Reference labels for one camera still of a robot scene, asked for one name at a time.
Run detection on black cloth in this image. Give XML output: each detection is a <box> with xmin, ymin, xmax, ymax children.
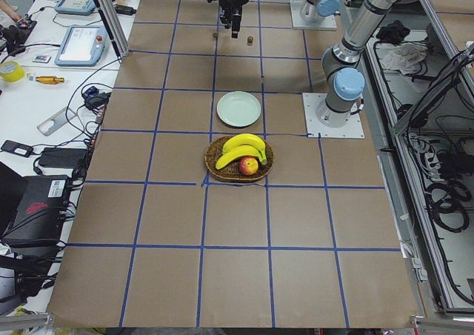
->
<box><xmin>375</xmin><ymin>20</ymin><xmax>410</xmax><ymax>45</ymax></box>

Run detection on black red computer box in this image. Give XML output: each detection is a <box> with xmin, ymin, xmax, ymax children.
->
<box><xmin>1</xmin><ymin>175</ymin><xmax>72</xmax><ymax>248</ymax></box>

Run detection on red yellow apple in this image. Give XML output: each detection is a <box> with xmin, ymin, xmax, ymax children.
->
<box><xmin>238</xmin><ymin>156</ymin><xmax>259</xmax><ymax>176</ymax></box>

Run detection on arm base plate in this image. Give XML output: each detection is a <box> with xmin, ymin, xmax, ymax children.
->
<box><xmin>302</xmin><ymin>93</ymin><xmax>364</xmax><ymax>139</ymax></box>
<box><xmin>290</xmin><ymin>0</ymin><xmax>337</xmax><ymax>31</ymax></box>

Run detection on far teach pendant tablet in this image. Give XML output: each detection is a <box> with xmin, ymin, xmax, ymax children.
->
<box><xmin>55</xmin><ymin>0</ymin><xmax>96</xmax><ymax>16</ymax></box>

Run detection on black power adapter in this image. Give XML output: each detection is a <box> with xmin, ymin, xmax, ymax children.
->
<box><xmin>38</xmin><ymin>147</ymin><xmax>86</xmax><ymax>169</ymax></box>

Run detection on white crumpled cloth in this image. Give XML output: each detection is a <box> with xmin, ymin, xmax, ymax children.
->
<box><xmin>381</xmin><ymin>43</ymin><xmax>428</xmax><ymax>75</ymax></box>

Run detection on near teach pendant tablet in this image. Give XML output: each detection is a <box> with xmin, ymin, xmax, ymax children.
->
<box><xmin>54</xmin><ymin>25</ymin><xmax>108</xmax><ymax>67</ymax></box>

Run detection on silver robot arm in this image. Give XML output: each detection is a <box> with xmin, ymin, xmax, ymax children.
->
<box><xmin>316</xmin><ymin>0</ymin><xmax>418</xmax><ymax>127</ymax></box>
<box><xmin>300</xmin><ymin>0</ymin><xmax>340</xmax><ymax>24</ymax></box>

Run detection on metal bracket plate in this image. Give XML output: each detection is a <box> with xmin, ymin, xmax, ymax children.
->
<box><xmin>36</xmin><ymin>107</ymin><xmax>77</xmax><ymax>136</ymax></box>

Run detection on light green plate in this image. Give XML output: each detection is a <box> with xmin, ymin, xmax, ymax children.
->
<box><xmin>216</xmin><ymin>91</ymin><xmax>261</xmax><ymax>127</ymax></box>

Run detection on teach pendant tablet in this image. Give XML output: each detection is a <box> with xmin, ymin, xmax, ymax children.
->
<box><xmin>54</xmin><ymin>25</ymin><xmax>108</xmax><ymax>67</ymax></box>
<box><xmin>55</xmin><ymin>0</ymin><xmax>96</xmax><ymax>16</ymax></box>

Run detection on yellow tape roll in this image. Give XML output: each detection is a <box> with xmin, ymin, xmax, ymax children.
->
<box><xmin>0</xmin><ymin>61</ymin><xmax>25</xmax><ymax>83</ymax></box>

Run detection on aluminium frame post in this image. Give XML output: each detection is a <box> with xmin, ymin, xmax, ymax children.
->
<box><xmin>93</xmin><ymin>0</ymin><xmax>130</xmax><ymax>59</ymax></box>

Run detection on yellow banana bunch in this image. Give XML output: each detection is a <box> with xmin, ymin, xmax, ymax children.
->
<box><xmin>216</xmin><ymin>133</ymin><xmax>267</xmax><ymax>170</ymax></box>

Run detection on brown wicker basket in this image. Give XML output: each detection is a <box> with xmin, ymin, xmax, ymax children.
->
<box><xmin>204</xmin><ymin>136</ymin><xmax>274</xmax><ymax>183</ymax></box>

